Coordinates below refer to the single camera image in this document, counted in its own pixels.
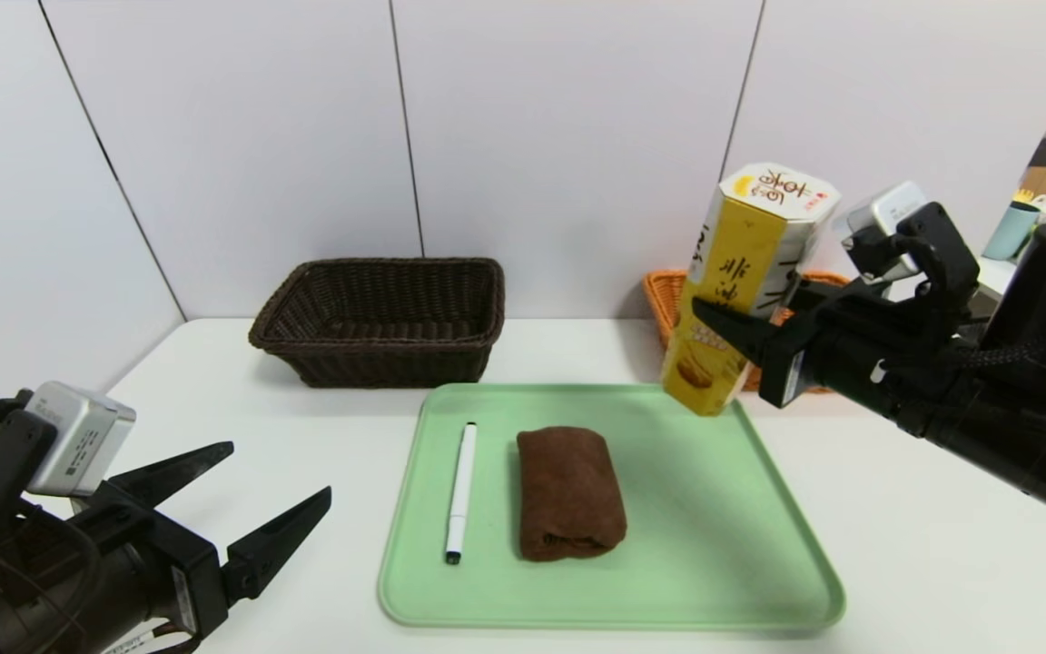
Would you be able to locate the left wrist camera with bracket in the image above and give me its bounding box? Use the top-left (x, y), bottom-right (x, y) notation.
top-left (0, 381), bottom-right (137, 546)

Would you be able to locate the light green plastic tray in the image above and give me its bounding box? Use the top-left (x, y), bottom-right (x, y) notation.
top-left (379, 383), bottom-right (845, 629)

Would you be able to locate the brown towel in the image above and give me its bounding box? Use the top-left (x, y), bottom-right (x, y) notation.
top-left (516, 426), bottom-right (627, 561)

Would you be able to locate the white side table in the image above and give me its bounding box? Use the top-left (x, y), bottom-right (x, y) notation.
top-left (977, 257), bottom-right (1021, 296)

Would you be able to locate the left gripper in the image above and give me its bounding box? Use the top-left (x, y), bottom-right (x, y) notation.
top-left (15, 441), bottom-right (332, 654)

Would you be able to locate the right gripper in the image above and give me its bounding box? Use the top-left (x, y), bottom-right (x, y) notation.
top-left (691, 274), bottom-right (926, 438)

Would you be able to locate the yellow potato chips box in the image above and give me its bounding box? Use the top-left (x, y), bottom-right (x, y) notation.
top-left (662, 163), bottom-right (842, 417)

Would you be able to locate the orange wicker basket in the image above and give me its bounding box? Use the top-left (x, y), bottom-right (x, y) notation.
top-left (643, 270), bottom-right (851, 393)

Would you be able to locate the dark brown wicker basket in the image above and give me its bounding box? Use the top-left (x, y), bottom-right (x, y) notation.
top-left (249, 259), bottom-right (506, 390)

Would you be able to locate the teal cup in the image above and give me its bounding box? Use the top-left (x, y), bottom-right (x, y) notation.
top-left (983, 202), bottom-right (1041, 262)

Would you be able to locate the white marker pen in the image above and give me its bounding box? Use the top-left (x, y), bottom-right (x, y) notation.
top-left (446, 422), bottom-right (478, 565)

